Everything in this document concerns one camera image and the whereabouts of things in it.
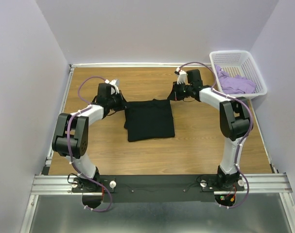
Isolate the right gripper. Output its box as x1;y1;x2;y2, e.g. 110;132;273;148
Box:
167;81;192;101

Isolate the black t shirt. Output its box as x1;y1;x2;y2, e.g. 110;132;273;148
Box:
124;99;175;142

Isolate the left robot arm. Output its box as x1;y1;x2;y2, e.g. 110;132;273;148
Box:
52;80;125;192

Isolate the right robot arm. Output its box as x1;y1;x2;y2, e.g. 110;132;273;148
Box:
168;68;253;190

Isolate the purple t shirt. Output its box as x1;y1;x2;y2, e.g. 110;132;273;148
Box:
215;65;256;95

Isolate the white plastic laundry basket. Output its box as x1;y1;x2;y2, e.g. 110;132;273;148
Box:
209;50;267;100

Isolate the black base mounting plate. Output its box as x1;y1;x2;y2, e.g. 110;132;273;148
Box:
71;173;245;209

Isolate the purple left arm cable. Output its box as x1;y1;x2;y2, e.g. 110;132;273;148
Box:
67;76;113;212

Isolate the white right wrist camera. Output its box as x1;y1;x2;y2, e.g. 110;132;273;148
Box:
175;67;187;84

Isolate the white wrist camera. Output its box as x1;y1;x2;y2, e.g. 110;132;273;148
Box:
175;67;187;84
104;79;120;94

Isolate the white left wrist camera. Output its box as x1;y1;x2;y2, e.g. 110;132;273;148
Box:
104;79;120;94

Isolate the aluminium table frame rail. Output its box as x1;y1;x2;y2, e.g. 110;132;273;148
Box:
19;63;294;233

